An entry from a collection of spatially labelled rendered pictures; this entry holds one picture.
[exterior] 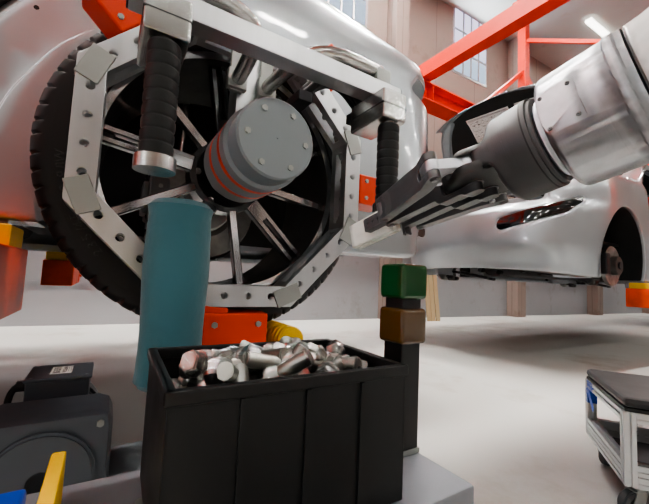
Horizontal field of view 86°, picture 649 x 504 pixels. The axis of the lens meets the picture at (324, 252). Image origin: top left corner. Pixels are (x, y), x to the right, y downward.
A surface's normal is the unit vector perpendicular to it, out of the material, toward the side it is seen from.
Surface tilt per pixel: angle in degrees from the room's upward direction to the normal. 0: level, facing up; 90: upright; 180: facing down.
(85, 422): 68
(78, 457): 90
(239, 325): 90
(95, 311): 90
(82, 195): 90
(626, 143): 144
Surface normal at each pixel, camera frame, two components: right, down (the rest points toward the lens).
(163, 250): 0.00, -0.11
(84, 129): 0.53, -0.04
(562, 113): -0.80, -0.08
